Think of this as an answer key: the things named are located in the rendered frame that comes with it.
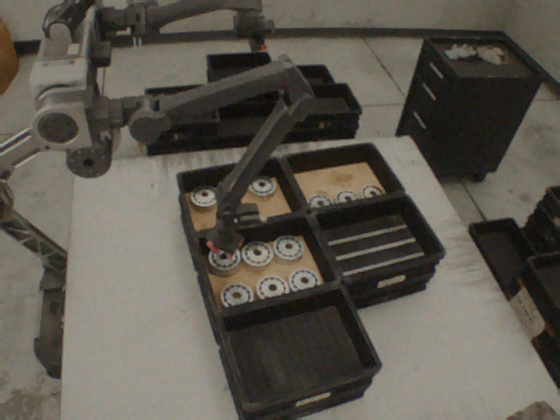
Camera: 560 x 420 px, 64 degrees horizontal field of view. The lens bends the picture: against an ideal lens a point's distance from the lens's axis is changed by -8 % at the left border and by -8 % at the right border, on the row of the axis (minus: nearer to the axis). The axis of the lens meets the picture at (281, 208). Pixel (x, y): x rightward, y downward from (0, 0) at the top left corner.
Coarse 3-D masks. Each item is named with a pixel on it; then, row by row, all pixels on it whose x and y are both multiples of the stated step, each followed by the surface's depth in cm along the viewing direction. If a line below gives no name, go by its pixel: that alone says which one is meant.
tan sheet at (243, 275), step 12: (300, 240) 171; (240, 252) 165; (240, 264) 161; (276, 264) 163; (300, 264) 164; (312, 264) 164; (216, 276) 157; (228, 276) 158; (240, 276) 158; (252, 276) 159; (264, 276) 159; (288, 276) 160; (216, 288) 154; (252, 288) 155; (216, 300) 151
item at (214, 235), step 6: (210, 234) 149; (216, 234) 146; (222, 234) 144; (228, 234) 144; (234, 234) 149; (240, 234) 150; (210, 240) 148; (216, 240) 148; (222, 240) 146; (228, 240) 146; (234, 240) 149; (240, 240) 149; (222, 246) 147; (228, 246) 147; (234, 246) 147
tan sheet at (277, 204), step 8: (280, 192) 186; (248, 200) 181; (256, 200) 182; (272, 200) 182; (280, 200) 183; (192, 208) 176; (216, 208) 177; (264, 208) 179; (272, 208) 180; (280, 208) 180; (288, 208) 180; (192, 216) 174; (200, 216) 174; (208, 216) 174; (264, 216) 177; (200, 224) 171; (208, 224) 172
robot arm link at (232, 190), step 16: (288, 96) 123; (304, 96) 115; (272, 112) 123; (288, 112) 118; (304, 112) 118; (272, 128) 122; (288, 128) 124; (256, 144) 126; (272, 144) 126; (240, 160) 131; (256, 160) 128; (240, 176) 131; (224, 192) 134; (240, 192) 133
